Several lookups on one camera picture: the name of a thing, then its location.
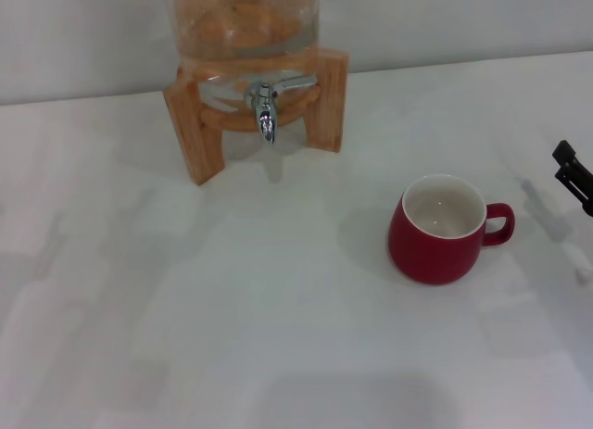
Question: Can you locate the red ceramic cup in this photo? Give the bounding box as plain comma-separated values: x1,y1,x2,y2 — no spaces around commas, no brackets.
387,173,516,286

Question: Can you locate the wooden dispenser stand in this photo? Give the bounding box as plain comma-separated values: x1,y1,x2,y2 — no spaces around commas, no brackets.
162,45,349,187

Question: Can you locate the glass water dispenser jar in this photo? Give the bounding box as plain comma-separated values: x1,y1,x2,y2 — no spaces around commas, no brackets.
170,0,322,130

